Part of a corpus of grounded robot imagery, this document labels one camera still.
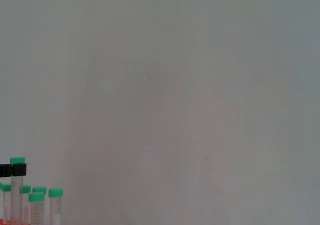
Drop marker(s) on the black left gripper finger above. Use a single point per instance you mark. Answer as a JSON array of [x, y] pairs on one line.
[[5, 170], [19, 170]]

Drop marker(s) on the green capped clear test tube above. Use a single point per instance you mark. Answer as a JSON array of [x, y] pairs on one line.
[[25, 188], [17, 160], [40, 189], [37, 210], [55, 210], [6, 187]]

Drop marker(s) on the orange plastic test tube rack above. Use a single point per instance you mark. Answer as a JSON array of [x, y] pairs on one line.
[[5, 223]]

